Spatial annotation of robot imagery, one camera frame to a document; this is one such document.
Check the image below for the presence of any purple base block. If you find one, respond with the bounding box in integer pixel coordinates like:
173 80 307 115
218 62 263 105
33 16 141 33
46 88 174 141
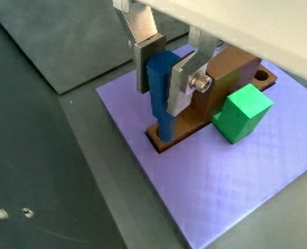
96 61 307 249

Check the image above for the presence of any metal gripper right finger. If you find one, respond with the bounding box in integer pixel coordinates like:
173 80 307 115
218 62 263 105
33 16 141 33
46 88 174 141
166 26 218 117

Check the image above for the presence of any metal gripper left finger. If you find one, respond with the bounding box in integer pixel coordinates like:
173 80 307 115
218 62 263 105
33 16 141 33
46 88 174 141
112 0 166 93

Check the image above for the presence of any brown T-shaped block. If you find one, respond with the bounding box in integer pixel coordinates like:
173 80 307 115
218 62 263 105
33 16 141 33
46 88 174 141
145 45 277 153

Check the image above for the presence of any green U-shaped block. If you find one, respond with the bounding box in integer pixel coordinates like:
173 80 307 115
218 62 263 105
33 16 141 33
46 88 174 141
211 84 273 144

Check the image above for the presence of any blue peg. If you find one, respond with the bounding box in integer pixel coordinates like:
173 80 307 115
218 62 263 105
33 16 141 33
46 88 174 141
145 51 180 142

